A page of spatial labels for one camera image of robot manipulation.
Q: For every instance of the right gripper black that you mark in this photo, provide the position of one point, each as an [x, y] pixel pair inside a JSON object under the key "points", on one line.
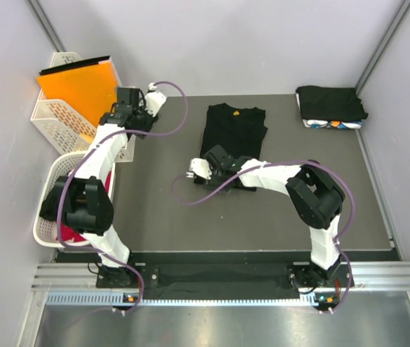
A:
{"points": [[212, 182]]}

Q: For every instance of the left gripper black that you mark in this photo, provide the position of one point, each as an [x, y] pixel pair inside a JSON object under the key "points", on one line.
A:
{"points": [[150, 121]]}

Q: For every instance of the black t shirt flower print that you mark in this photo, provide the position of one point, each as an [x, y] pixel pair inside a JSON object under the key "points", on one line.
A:
{"points": [[239, 131]]}

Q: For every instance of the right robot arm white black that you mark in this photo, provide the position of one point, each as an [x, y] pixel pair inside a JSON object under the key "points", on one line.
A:
{"points": [[316, 197]]}

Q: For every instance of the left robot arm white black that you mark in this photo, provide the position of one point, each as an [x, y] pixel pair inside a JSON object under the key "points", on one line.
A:
{"points": [[82, 203]]}

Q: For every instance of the folded black t shirt stack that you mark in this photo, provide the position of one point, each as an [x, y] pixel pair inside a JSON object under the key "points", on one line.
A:
{"points": [[330, 107]]}

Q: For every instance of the orange folder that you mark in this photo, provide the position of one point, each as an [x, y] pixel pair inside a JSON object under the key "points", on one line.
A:
{"points": [[91, 91]]}

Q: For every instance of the white perforated file organizer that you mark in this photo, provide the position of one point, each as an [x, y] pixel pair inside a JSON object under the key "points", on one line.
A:
{"points": [[61, 125]]}

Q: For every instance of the black folder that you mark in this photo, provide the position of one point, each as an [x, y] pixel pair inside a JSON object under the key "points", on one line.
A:
{"points": [[74, 65]]}

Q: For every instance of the black garment in basket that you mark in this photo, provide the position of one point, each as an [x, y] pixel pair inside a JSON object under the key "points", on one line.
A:
{"points": [[49, 207]]}

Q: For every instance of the red garment in basket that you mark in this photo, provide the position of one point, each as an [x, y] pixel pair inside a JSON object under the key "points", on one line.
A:
{"points": [[71, 236]]}

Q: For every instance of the white oval laundry basket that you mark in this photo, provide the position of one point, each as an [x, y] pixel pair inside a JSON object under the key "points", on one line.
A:
{"points": [[45, 232]]}

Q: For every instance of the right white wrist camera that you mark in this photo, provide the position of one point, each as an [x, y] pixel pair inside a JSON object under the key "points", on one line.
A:
{"points": [[199, 167]]}

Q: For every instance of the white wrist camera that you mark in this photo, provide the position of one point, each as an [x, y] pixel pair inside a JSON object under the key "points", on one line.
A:
{"points": [[154, 100], [199, 167]]}

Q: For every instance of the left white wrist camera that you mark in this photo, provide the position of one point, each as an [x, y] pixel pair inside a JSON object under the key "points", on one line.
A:
{"points": [[154, 100]]}

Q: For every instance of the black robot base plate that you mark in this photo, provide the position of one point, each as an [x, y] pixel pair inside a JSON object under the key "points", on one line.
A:
{"points": [[225, 275]]}

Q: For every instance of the aluminium frame rail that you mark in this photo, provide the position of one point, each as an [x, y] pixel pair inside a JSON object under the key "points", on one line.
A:
{"points": [[75, 284]]}

